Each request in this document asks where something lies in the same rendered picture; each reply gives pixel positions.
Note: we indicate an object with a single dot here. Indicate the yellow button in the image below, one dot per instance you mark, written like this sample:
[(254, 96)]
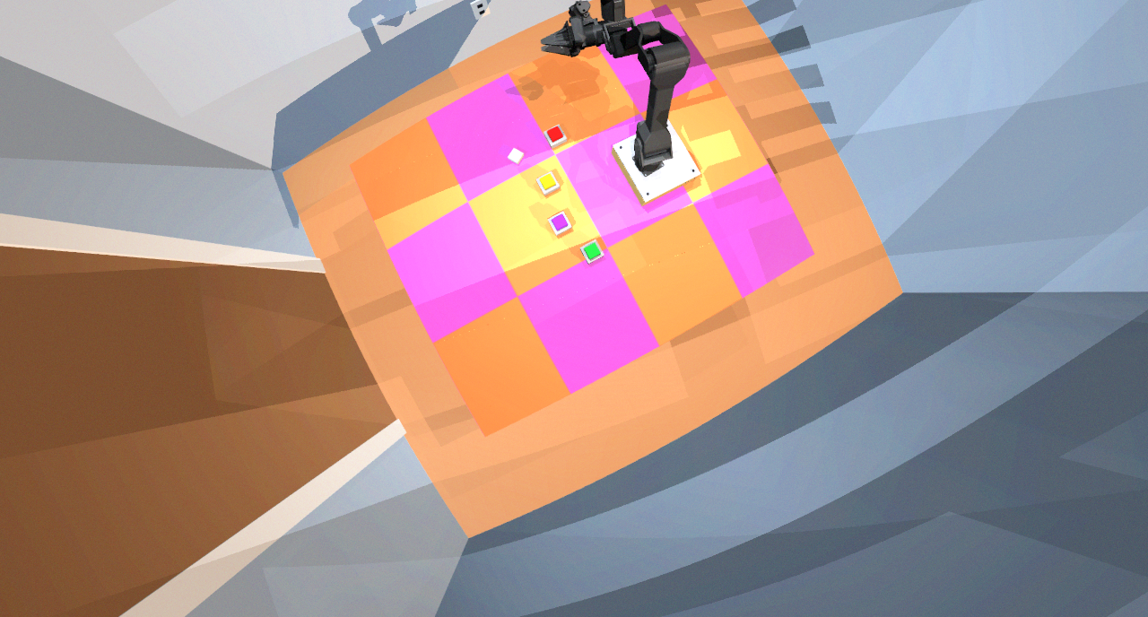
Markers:
[(548, 183)]

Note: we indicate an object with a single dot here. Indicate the green button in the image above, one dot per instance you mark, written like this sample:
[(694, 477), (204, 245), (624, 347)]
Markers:
[(592, 251)]

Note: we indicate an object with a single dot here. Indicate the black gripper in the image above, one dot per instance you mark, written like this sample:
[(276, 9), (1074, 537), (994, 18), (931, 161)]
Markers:
[(571, 39)]

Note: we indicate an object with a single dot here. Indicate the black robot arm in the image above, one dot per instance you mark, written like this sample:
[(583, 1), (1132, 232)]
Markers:
[(665, 66)]

